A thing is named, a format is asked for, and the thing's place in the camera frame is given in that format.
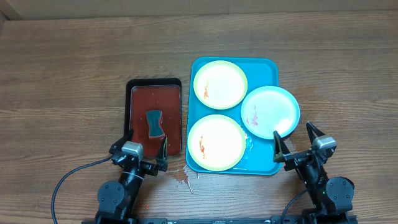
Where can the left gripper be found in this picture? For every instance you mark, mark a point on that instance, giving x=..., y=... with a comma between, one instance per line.
x=152, y=168

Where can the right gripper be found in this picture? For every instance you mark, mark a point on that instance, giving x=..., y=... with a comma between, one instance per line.
x=296, y=161

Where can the dark green sponge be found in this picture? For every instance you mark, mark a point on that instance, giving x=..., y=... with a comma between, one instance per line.
x=154, y=121

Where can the light blue plate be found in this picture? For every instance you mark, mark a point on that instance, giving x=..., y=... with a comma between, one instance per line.
x=268, y=109

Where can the yellow-green plate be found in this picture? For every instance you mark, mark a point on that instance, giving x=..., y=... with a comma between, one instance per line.
x=216, y=142
x=220, y=84

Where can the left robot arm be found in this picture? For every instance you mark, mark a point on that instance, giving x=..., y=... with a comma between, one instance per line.
x=117, y=197

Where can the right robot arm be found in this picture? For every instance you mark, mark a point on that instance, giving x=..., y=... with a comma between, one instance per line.
x=331, y=197

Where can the teal plastic tray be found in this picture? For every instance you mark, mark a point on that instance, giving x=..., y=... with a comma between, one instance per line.
x=258, y=156

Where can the black tray with red water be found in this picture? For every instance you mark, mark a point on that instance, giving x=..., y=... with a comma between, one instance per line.
x=164, y=94

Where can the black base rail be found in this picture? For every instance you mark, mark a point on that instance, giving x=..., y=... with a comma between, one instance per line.
x=217, y=220

